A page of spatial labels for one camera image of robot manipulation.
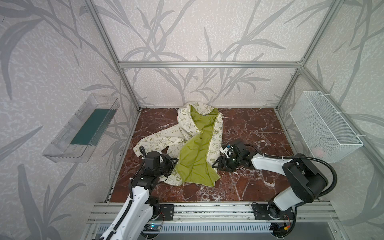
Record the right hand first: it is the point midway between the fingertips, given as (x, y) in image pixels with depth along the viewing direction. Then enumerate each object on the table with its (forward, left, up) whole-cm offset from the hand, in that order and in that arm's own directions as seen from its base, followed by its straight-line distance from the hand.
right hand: (215, 163), depth 85 cm
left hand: (+2, +19, +8) cm, 21 cm away
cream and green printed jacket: (+11, +11, +4) cm, 16 cm away
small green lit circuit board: (-30, +31, -5) cm, 44 cm away
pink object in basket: (-1, -49, +15) cm, 52 cm away
